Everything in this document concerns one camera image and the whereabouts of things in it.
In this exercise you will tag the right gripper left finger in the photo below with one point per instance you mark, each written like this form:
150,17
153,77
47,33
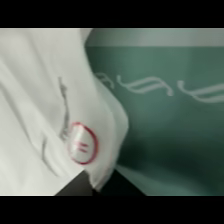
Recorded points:
77,186

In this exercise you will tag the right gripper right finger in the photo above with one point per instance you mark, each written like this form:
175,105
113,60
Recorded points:
121,186

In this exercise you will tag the white T-shirt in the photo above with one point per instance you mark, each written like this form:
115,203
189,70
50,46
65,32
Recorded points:
40,100

